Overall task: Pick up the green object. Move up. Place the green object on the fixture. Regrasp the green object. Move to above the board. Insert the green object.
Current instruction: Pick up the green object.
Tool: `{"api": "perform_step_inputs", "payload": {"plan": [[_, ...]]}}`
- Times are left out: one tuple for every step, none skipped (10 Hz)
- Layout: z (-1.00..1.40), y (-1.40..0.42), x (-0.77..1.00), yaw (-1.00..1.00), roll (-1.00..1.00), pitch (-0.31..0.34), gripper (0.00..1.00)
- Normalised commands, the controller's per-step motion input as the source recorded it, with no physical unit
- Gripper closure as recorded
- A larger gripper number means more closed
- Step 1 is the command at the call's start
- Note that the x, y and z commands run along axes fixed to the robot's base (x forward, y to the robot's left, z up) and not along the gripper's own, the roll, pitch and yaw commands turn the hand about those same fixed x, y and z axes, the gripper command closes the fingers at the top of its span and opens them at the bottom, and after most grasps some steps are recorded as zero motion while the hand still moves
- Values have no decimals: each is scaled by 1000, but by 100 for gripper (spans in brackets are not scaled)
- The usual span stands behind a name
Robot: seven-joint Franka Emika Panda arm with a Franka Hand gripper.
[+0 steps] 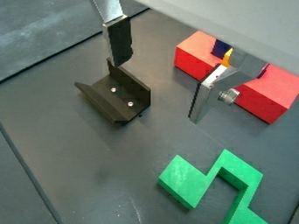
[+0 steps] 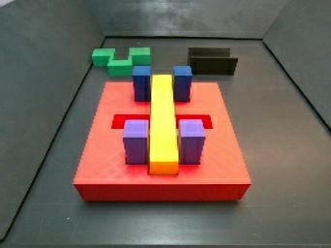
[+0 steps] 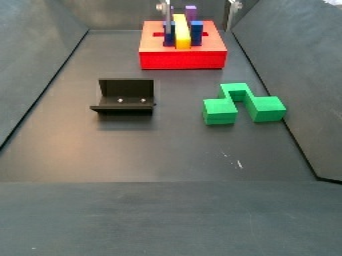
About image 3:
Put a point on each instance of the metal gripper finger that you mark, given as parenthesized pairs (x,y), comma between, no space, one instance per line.
(235,6)
(163,6)

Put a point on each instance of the green stepped object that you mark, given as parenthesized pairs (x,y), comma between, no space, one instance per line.
(219,110)

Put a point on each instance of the red board base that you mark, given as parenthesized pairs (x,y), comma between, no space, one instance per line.
(158,57)

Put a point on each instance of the black angle fixture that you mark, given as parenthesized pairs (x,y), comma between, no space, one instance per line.
(126,96)

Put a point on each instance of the purple block right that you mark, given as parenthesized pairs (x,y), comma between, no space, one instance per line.
(190,11)

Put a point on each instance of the yellow long bar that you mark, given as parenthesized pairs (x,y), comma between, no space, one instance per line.
(182,32)

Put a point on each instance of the blue block right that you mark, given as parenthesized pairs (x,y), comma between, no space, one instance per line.
(197,30)

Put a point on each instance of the blue block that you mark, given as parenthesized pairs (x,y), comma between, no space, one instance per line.
(197,30)
(169,26)

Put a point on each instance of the blue block left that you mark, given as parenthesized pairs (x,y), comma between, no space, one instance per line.
(169,26)

